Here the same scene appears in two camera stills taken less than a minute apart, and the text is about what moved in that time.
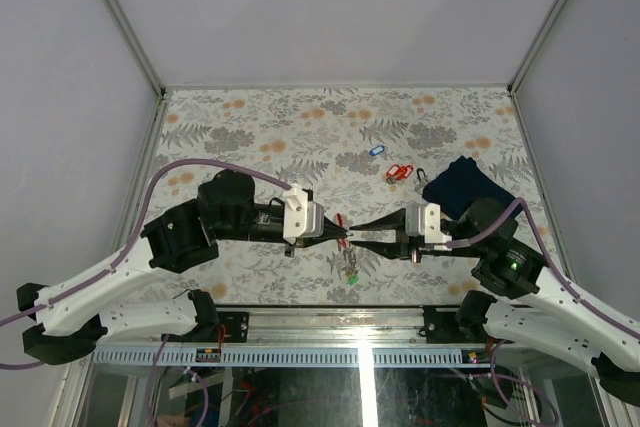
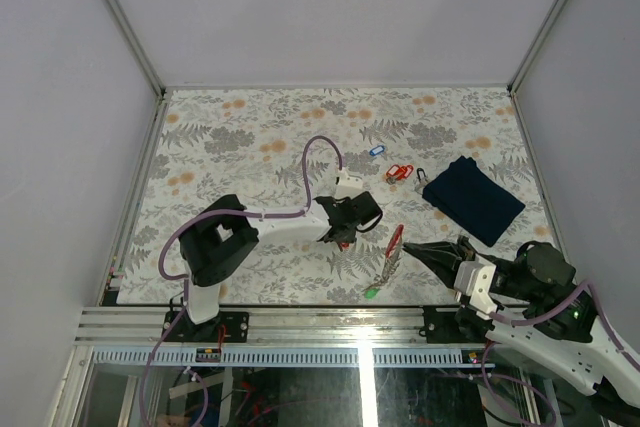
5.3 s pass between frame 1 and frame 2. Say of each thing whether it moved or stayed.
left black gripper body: moved
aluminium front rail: stayed
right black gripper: moved
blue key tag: stayed
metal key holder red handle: moved
